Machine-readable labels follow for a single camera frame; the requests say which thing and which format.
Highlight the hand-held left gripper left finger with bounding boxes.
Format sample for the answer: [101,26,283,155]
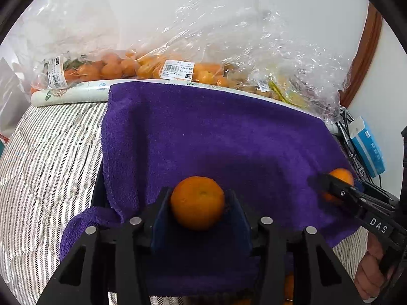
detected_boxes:
[36,187,174,305]

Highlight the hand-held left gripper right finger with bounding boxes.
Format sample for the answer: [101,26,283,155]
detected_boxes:
[224,190,366,305]

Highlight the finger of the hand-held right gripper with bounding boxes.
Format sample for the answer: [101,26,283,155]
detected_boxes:
[308,173,399,220]
[353,178,399,202]

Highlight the large orange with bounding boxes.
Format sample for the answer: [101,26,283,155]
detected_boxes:
[170,176,226,231]

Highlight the person's right hand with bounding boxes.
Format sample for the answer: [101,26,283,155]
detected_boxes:
[354,233,393,302]

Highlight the blue tissue box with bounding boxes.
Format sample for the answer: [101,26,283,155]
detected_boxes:
[350,116,387,178]

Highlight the purple towel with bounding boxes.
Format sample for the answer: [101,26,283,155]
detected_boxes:
[60,81,361,297]

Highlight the clear bag of yellow fruit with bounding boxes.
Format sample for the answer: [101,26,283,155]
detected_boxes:
[223,6,353,121]

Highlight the striped bedding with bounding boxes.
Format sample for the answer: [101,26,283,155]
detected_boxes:
[0,102,372,305]

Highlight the clear bag of oranges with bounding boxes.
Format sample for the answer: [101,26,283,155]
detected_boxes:
[127,0,249,88]
[30,0,140,94]

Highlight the white plastic bag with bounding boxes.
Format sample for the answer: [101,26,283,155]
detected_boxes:
[0,57,32,137]

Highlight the black cables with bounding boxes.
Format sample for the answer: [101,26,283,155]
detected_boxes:
[337,106,382,185]

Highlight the wooden door frame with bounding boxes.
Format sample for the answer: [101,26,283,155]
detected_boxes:
[340,2,384,109]

